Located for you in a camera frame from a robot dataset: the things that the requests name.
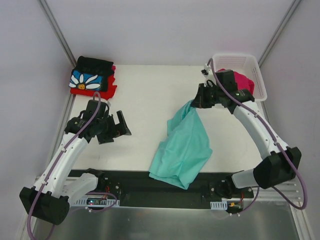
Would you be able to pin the left white cable duct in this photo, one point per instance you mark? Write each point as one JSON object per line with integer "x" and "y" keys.
{"x": 95, "y": 202}

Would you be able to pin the white plastic basket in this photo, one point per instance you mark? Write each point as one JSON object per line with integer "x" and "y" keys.
{"x": 244, "y": 64}

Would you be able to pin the white cable duct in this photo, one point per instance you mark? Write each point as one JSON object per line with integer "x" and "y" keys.
{"x": 95, "y": 202}
{"x": 219, "y": 205}

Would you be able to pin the teal t shirt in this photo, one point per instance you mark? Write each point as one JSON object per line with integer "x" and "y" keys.
{"x": 181, "y": 156}

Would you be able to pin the magenta t shirt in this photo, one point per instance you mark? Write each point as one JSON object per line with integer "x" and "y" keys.
{"x": 243, "y": 81}

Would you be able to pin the red folded t shirt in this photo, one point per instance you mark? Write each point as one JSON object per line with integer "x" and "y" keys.
{"x": 102, "y": 92}

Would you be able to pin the right aluminium frame post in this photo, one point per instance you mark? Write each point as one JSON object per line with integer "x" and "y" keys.
{"x": 279, "y": 30}

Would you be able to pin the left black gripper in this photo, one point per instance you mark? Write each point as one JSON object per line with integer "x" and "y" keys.
{"x": 111, "y": 129}

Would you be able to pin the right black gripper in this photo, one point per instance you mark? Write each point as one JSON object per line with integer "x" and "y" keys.
{"x": 201, "y": 95}

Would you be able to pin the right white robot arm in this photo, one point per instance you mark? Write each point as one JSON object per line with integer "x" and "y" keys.
{"x": 279, "y": 161}

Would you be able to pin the aluminium frame post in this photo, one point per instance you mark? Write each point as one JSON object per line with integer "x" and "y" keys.
{"x": 57, "y": 31}
{"x": 279, "y": 30}

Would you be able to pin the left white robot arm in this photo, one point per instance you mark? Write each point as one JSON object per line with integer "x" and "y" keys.
{"x": 50, "y": 199}

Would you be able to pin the pink folded t shirt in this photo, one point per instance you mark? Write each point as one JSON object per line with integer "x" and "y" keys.
{"x": 113, "y": 69}

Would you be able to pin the right white cable duct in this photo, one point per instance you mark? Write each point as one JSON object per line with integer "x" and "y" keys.
{"x": 219, "y": 205}

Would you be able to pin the left aluminium frame post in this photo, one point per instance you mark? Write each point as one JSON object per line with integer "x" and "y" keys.
{"x": 57, "y": 31}

